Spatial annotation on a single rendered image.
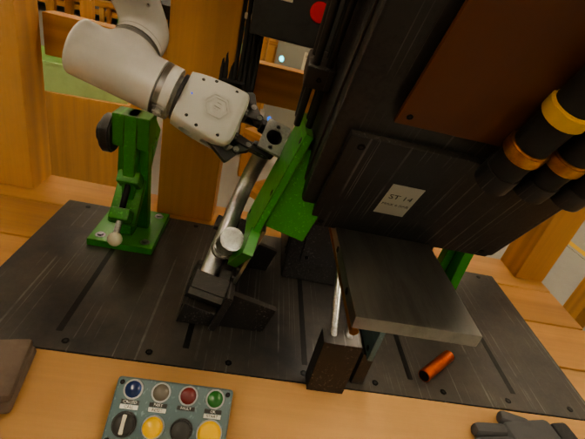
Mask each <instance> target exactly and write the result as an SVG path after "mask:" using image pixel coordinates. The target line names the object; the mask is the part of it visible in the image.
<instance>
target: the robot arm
mask: <svg viewBox="0 0 585 439"><path fill-rule="evenodd" d="M111 2H112V4H113V6H114V8H115V10H116V12H117V14H118V24H117V26H116V27H115V28H114V29H107V28H105V27H102V26H101V25H99V24H96V23H94V22H92V21H91V20H89V19H82V20H80V21H78V22H77V23H76V24H75V25H74V26H73V27H72V28H71V30H70V32H69V34H68V36H67V38H66V40H65V43H64V48H63V54H62V64H63V67H64V70H65V71H66V72H67V73H68V74H70V75H72V76H73V77H76V78H79V79H81V80H83V81H85V82H86V83H88V84H91V85H93V86H96V87H97V88H99V89H101V90H103V91H106V92H108V93H110V94H111V95H113V96H116V97H118V98H121V99H123V100H124V101H126V102H128V103H130V104H132V105H135V106H137V107H139V108H141V109H143V110H145V111H148V112H149V113H152V114H154V115H155V116H157V117H160V118H163V119H166V118H167V116H168V115H169V119H170V123H171V124H172V125H173V126H175V127H176V128H177V129H179V130H180V131H181V132H183V133H184V134H186V135H187V136H189V137H190V138H192V139H194V140H196V141H198V142H199V143H200V144H202V145H205V146H206V147H208V148H210V149H212V150H214V152H215V153H216V154H217V155H218V157H219V158H220V159H221V161H222V162H224V163H225V162H227V161H228V160H230V159H232V158H233V157H234V156H237V155H240V154H242V153H248V152H250V153H252V154H254V155H256V156H258V157H260V158H262V159H272V157H273V155H272V154H270V153H268V152H265V151H263V150H261V149H259V148H258V147H257V145H258V141H257V140H254V142H252V141H250V140H248V139H247V138H244V137H243V136H241V135H240V134H238V133H237V130H238V128H239V125H240V123H241V122H243V123H245V124H248V125H251V126H254V127H256V128H258V130H257V131H258V132H259V133H261V134H262V133H263V131H264V129H265V127H266V123H267V121H266V120H264V117H263V116H262V115H261V114H260V112H259V108H258V107H257V101H256V95H255V94H254V93H253V92H244V91H242V90H240V89H239V88H237V87H235V86H233V85H230V84H228V83H226V82H223V81H221V80H218V79H216V78H213V77H210V76H207V75H204V74H201V73H197V72H194V71H193V72H192V74H191V76H190V75H188V74H187V75H186V76H185V69H183V68H181V67H179V66H177V65H175V64H173V63H171V62H169V61H167V60H166V59H164V58H162V56H163V55H164V53H165V50H166V48H167V46H168V43H169V29H168V24H167V21H166V17H165V13H164V10H163V7H162V4H161V2H160V0H111ZM247 106H248V108H249V110H248V109H247ZM229 145H232V146H233V148H231V149H230V150H228V151H227V149H228V147H229Z"/></svg>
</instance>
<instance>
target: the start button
mask: <svg viewBox="0 0 585 439"><path fill-rule="evenodd" d="M220 435H221V431H220V427H219V425H218V424H217V423H216V422H213V421H208V422H204V423H203V424H202V425H201V426H200V427H199V429H198V439H219V438H220Z"/></svg>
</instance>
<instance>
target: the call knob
mask: <svg viewBox="0 0 585 439"><path fill-rule="evenodd" d="M134 426H135V419H134V416H133V415H132V414H130V413H121V414H119V415H117V416H116V417H115V418H114V420H113V422H112V425H111V428H112V431H113V433H114V434H115V435H116V436H126V435H128V434H130V433H131V432H132V430H133V429H134Z"/></svg>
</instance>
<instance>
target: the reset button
mask: <svg viewBox="0 0 585 439"><path fill-rule="evenodd" d="M162 429H163V423H162V421H161V420H160V419H159V418H158V417H156V416H153V417H150V418H148V419H147V420H146V421H145V422H144V424H143V427H142V432H143V435H144V436H145V437H146V438H149V439H153V438H155V437H157V436H159V434H160V433H161V431H162Z"/></svg>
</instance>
